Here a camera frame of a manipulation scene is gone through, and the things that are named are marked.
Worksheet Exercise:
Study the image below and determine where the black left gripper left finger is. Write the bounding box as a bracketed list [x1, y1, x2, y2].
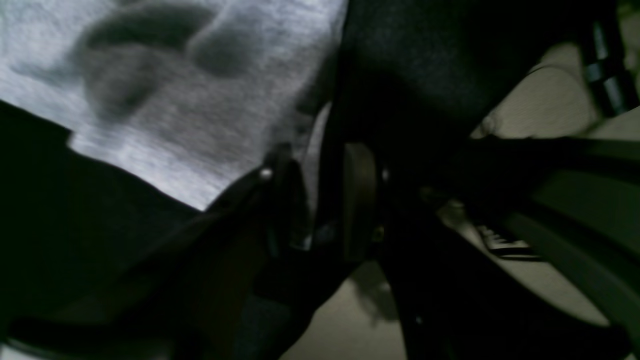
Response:
[10, 143, 306, 360]

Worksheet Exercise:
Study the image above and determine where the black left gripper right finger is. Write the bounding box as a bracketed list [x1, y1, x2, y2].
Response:
[342, 143, 631, 360]

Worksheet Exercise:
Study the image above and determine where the grey t-shirt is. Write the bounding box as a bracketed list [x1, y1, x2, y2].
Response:
[1, 0, 348, 210]

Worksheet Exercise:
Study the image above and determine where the black table cloth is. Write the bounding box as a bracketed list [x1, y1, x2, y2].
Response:
[0, 0, 621, 360]

